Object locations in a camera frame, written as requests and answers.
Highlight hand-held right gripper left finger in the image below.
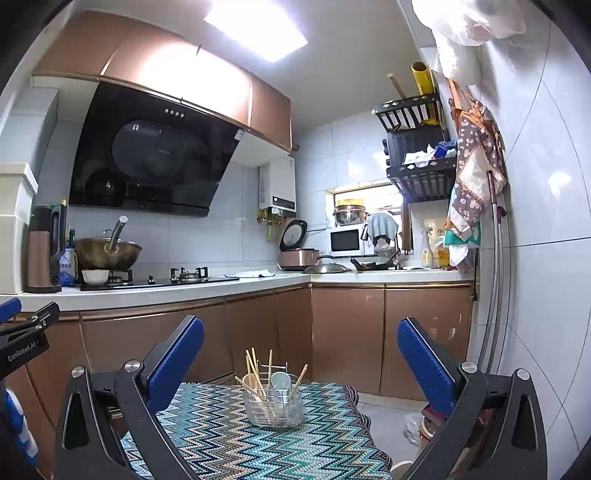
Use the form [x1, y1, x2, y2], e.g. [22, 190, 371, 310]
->
[54, 315, 205, 480]

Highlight metal pot lid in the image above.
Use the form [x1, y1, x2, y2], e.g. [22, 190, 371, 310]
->
[302, 255, 351, 275]

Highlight metal wok with handle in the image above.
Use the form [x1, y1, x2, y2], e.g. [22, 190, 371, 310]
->
[74, 216, 143, 271]

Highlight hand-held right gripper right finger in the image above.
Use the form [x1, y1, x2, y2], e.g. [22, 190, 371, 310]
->
[397, 316, 548, 480]

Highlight brown black countertop appliance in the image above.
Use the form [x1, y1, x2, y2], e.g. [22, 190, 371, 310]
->
[25, 205, 68, 294]

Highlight white plastic bag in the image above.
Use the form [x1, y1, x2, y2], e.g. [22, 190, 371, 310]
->
[411, 0, 527, 86]

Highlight black dish rack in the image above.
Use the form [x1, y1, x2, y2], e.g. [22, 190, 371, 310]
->
[373, 92, 458, 204]

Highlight white water heater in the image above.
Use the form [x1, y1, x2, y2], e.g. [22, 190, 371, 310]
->
[259, 156, 297, 217]

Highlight ceiling light panel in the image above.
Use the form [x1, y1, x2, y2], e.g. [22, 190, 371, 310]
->
[203, 0, 309, 64]

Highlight black pan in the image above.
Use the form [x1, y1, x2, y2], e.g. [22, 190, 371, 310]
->
[350, 256, 398, 272]

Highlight white spray bottle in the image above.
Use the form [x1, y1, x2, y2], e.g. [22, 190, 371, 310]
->
[420, 231, 435, 269]

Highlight metal basin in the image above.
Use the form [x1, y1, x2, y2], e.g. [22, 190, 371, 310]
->
[333, 199, 370, 228]

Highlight blue white packet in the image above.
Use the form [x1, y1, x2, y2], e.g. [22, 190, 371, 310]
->
[59, 247, 79, 287]

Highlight metal mop pole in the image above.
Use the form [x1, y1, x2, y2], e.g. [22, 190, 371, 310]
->
[475, 171, 509, 370]

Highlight white ceramic spoon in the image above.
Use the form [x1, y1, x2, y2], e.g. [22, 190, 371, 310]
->
[270, 371, 291, 418]

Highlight brown floral apron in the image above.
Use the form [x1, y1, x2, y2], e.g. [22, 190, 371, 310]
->
[444, 79, 509, 237]

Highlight brown rice cooker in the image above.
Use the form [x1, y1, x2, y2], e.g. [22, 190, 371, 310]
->
[277, 218, 321, 272]

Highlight beige ceramic spoon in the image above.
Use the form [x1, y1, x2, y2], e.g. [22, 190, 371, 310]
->
[242, 373, 269, 421]

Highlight zigzag patterned mat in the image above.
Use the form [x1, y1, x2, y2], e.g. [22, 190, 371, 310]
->
[117, 381, 393, 480]

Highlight yellow roll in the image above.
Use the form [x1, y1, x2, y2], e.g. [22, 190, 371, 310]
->
[411, 61, 440, 125]

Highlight small white bag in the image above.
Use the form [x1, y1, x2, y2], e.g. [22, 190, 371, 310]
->
[448, 242, 476, 269]

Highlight brass pipe valves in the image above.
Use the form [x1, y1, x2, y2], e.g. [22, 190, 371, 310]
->
[256, 210, 285, 241]

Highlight grey hanging towel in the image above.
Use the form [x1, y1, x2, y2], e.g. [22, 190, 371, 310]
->
[367, 212, 400, 246]

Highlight black range hood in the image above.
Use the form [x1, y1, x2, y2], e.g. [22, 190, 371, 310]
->
[68, 82, 245, 218]

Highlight black gas stove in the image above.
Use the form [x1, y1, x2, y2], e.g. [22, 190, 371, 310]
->
[79, 267, 241, 291]

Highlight brown lower cabinets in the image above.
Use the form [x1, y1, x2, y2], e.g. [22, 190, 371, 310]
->
[0, 281, 474, 462]

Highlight teal packet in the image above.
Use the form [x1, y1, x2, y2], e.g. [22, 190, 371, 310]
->
[443, 222, 481, 248]

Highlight cream white cabinet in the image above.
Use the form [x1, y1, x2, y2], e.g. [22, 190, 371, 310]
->
[0, 161, 39, 296]

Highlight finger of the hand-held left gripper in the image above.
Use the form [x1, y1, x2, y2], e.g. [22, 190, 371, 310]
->
[0, 297, 23, 324]
[0, 302, 60, 341]

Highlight clear utensil holder wire frame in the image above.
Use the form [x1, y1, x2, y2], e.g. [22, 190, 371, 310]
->
[241, 361, 306, 430]

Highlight crumpled cloths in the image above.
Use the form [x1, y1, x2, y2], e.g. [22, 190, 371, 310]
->
[402, 141, 458, 168]

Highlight white microwave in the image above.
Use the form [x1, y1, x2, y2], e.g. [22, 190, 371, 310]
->
[329, 226, 370, 258]

